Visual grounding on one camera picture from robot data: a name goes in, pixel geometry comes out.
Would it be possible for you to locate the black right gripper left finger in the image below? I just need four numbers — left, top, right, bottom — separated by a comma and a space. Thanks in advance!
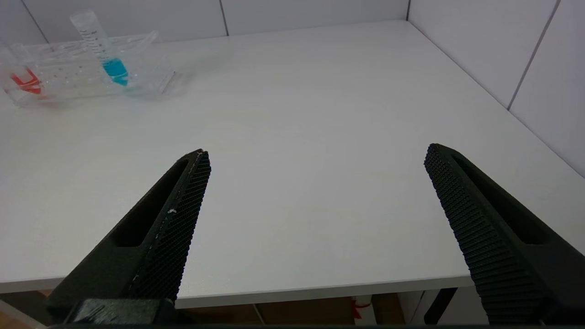
46, 149, 212, 326

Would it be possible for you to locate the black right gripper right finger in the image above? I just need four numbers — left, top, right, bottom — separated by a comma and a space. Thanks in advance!
424, 143, 585, 324

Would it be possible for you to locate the test tube with blue pigment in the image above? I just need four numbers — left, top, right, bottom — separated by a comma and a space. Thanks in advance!
69, 10, 130, 87

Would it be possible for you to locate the clear acrylic test tube rack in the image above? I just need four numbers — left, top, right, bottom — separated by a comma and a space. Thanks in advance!
0, 30, 177, 107

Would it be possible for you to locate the test tube with red pigment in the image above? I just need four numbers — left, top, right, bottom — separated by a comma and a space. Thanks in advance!
0, 43, 45, 97

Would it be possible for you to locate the white post with red tape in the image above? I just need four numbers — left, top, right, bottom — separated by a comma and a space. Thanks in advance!
351, 296, 376, 326

